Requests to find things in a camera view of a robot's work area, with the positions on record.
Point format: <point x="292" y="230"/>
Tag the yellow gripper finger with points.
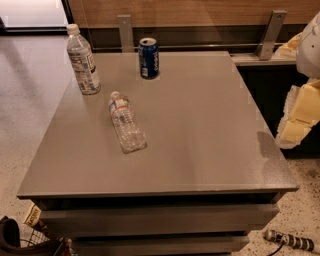
<point x="301" y="114"/>

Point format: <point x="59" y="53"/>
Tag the clear crinkled water bottle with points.
<point x="130" y="136"/>

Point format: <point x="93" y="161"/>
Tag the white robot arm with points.
<point x="306" y="47"/>

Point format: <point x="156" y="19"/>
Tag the labelled upright water bottle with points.
<point x="82" y="61"/>

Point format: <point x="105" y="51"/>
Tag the grey drawer cabinet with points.
<point x="210" y="174"/>

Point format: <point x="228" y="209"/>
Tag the blue soda can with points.
<point x="148" y="58"/>

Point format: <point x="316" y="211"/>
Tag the tan paper packet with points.
<point x="32" y="216"/>

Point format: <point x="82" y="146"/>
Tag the right metal wall bracket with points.
<point x="265" y="48"/>

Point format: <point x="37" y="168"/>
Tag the metal wall bracket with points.
<point x="126" y="33"/>
<point x="265" y="48"/>

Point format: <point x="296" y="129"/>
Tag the black white striped handle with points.
<point x="292" y="241"/>

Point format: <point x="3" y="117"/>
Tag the left metal wall bracket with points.
<point x="126" y="33"/>

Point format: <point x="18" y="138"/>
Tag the black wire basket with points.
<point x="41" y="241"/>

